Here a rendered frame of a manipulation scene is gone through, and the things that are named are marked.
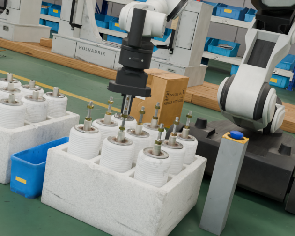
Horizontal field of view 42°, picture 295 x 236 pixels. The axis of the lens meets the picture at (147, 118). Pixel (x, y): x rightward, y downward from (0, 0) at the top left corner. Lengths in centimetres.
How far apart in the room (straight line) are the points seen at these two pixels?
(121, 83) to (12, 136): 42
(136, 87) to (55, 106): 52
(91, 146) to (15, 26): 329
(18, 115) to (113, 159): 39
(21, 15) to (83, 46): 92
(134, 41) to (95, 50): 268
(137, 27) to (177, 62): 235
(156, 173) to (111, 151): 15
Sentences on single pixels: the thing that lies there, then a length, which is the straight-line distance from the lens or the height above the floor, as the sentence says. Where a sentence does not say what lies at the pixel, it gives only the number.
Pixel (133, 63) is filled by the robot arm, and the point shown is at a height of 49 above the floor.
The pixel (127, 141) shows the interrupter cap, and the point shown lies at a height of 25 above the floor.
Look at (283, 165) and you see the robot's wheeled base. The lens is 153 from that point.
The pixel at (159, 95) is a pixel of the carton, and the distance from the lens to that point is 218.
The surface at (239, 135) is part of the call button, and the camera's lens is 119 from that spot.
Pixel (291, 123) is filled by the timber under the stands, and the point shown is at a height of 6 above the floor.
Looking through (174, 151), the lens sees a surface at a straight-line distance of 116.
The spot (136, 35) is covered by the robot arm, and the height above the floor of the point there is 56.
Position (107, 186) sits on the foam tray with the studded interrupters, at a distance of 110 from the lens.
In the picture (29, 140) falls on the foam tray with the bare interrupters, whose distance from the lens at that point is 138.
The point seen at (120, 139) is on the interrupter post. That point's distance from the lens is 112.
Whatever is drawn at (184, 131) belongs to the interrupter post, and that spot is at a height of 27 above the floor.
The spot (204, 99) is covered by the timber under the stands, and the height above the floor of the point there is 6.
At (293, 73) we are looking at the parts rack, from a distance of 568.
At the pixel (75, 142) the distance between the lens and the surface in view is 117.
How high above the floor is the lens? 62
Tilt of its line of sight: 15 degrees down
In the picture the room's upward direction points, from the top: 11 degrees clockwise
